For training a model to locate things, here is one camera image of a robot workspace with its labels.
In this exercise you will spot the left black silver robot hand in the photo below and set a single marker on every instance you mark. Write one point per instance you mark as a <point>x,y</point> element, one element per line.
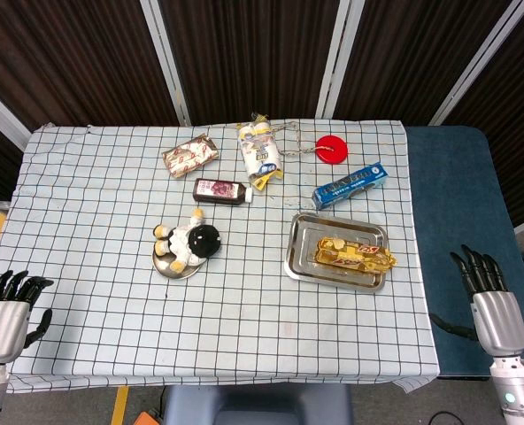
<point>3,327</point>

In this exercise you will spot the round metal plate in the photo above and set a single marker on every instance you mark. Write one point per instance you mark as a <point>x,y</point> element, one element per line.
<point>183,274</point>

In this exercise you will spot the black white plush toy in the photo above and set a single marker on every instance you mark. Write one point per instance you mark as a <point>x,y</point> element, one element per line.
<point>182,241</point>

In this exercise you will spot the blue toothpaste box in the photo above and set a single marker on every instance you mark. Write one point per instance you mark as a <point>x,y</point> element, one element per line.
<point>346,187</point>

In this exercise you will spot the rectangular metal tray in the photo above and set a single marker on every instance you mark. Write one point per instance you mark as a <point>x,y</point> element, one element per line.
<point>306,230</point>

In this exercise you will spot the silver red snack packet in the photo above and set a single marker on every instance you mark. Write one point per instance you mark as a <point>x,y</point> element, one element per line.
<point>191,156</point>

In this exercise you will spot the orange floor object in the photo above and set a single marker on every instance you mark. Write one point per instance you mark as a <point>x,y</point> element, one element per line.
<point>146,418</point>

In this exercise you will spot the gold cracker packet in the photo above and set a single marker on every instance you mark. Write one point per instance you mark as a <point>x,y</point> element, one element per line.
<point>350,254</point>

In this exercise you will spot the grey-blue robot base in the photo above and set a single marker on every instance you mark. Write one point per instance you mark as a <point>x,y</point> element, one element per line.
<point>257,405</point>

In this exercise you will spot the checkered light blue tablecloth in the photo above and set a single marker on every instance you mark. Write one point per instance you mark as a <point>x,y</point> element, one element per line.
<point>111,310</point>

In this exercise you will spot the white yellow snack bag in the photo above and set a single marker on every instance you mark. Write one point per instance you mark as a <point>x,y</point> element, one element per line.
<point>259,150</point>

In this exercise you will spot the dark brown small bottle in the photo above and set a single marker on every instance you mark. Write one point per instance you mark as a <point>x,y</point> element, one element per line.
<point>218,191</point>

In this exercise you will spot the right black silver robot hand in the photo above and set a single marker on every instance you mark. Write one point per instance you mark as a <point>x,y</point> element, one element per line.
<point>501,319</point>

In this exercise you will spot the red plastic disc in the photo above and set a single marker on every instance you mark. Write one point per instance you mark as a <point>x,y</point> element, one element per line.
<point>333,149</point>

